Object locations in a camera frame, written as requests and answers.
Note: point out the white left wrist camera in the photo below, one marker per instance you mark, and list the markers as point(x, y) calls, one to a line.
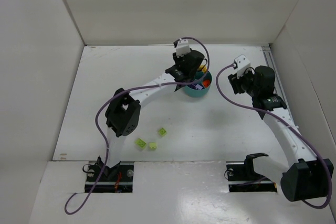
point(182, 47)

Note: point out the aluminium rail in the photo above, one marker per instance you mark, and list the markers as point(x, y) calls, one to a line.
point(266, 50)

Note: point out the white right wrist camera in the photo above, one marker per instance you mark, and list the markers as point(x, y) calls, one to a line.
point(241, 65)

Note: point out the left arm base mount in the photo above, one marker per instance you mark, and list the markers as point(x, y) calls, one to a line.
point(118, 179)

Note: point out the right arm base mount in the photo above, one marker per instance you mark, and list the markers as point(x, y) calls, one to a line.
point(243, 179)

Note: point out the pale yellow lego brick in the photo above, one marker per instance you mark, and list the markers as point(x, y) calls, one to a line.
point(152, 146)

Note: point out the yellow orange lego brick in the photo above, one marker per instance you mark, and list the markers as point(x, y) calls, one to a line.
point(202, 68)

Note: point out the lime green lego brick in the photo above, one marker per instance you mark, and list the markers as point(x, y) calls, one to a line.
point(140, 143)

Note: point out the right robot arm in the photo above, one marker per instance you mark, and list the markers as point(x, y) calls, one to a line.
point(309, 175)

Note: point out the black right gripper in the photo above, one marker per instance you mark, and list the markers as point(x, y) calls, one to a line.
point(234, 83)

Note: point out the teal divided round container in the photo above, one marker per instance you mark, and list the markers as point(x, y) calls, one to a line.
point(199, 78)

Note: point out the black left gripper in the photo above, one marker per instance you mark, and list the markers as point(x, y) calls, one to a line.
point(191, 74)

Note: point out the purple printed lego tile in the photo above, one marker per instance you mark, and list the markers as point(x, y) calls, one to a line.
point(196, 87)

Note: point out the orange lego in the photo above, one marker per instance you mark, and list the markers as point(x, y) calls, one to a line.
point(206, 83)

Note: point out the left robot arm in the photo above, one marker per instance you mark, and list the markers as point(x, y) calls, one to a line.
point(123, 109)

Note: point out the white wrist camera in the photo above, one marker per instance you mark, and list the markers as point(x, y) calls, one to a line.
point(241, 65)
point(182, 47)

